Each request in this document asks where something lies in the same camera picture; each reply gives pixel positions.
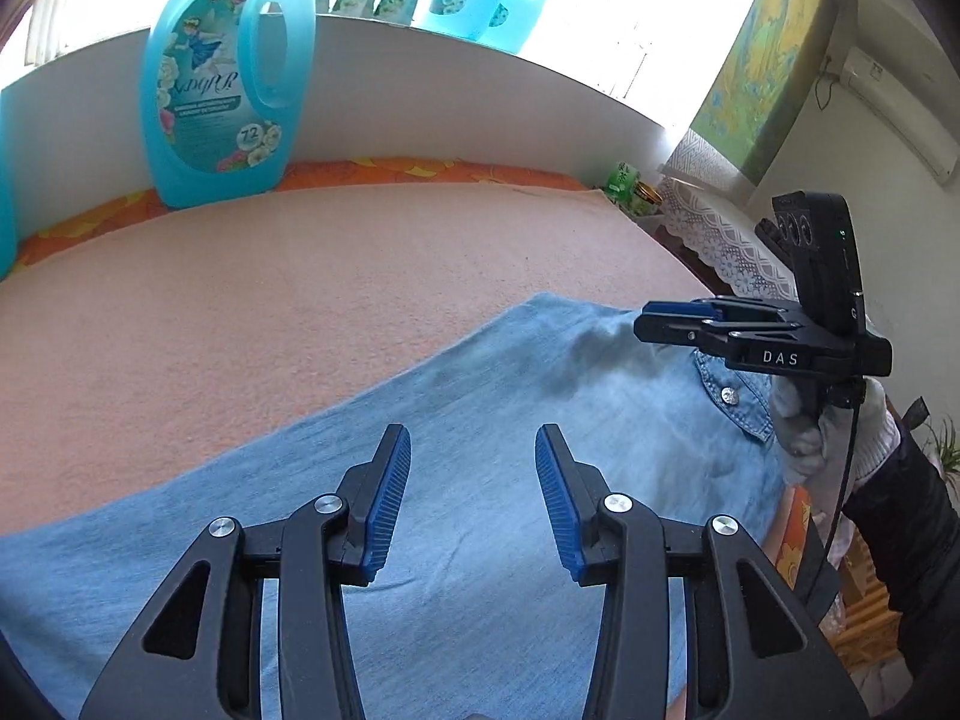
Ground beige towel mat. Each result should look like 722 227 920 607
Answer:
0 182 722 541

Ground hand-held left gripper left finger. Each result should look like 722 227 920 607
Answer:
79 424 413 720

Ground blue denim pants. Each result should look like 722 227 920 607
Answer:
0 292 797 720

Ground white lace cloth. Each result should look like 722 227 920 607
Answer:
658 127 801 302

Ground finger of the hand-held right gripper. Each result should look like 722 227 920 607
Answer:
634 317 802 350
643 298 802 320

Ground white air conditioner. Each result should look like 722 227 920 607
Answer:
831 43 960 182

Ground yellow green wall poster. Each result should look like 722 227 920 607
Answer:
688 0 835 186

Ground green potted plant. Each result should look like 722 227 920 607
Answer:
928 416 960 485

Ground black cable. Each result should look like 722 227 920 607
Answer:
814 381 862 593

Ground white window frame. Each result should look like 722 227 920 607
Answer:
22 0 758 158

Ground person's right hand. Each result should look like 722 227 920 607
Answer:
771 379 901 496

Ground orange floral tablecloth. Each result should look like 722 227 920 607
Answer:
13 156 817 601

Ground person's right forearm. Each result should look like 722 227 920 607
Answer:
840 397 960 698

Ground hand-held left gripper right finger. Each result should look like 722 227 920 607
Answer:
534 424 871 720

